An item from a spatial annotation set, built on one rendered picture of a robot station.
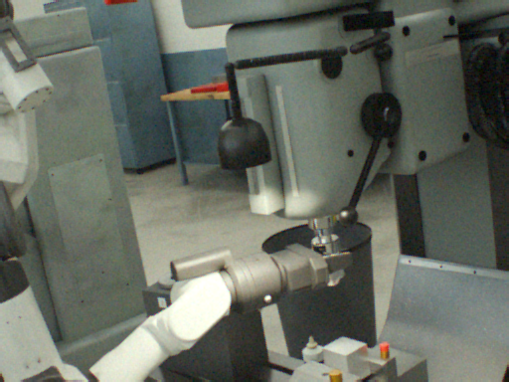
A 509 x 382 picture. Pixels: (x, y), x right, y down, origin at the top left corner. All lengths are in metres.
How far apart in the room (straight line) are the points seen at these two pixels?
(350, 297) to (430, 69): 2.07
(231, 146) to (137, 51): 7.58
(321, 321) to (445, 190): 1.77
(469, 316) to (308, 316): 1.75
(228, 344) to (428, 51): 0.70
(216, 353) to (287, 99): 0.64
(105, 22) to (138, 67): 0.59
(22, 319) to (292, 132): 0.48
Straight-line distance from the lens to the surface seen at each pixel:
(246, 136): 1.06
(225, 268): 1.27
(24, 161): 1.23
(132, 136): 8.57
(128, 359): 1.23
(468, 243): 1.64
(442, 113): 1.38
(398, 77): 1.30
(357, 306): 3.36
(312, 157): 1.20
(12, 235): 1.12
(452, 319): 1.67
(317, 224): 1.32
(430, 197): 1.67
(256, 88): 1.20
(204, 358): 1.68
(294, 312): 3.36
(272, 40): 1.19
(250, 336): 1.67
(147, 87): 8.67
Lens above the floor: 1.67
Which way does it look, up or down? 14 degrees down
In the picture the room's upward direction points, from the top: 10 degrees counter-clockwise
